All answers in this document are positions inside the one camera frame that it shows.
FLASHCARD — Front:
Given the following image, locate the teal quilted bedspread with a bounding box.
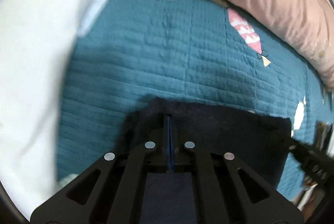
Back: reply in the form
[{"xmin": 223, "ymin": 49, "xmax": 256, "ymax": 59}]
[{"xmin": 56, "ymin": 0, "xmax": 334, "ymax": 205}]

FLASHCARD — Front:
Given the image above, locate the dark denim jacket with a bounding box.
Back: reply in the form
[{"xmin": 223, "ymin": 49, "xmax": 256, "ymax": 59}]
[{"xmin": 115, "ymin": 97, "xmax": 292, "ymax": 224}]

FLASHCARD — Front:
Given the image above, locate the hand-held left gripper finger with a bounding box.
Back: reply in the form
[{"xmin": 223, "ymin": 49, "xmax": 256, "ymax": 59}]
[
  {"xmin": 31, "ymin": 115, "xmax": 171, "ymax": 224},
  {"xmin": 169, "ymin": 117, "xmax": 305, "ymax": 224}
]

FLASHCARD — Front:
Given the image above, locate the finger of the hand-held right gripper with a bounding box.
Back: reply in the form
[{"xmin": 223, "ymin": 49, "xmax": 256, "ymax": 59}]
[{"xmin": 287, "ymin": 137, "xmax": 317, "ymax": 160}]

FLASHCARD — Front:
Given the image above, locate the white pillow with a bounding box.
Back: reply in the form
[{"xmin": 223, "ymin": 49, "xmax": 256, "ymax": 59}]
[{"xmin": 0, "ymin": 0, "xmax": 124, "ymax": 220}]

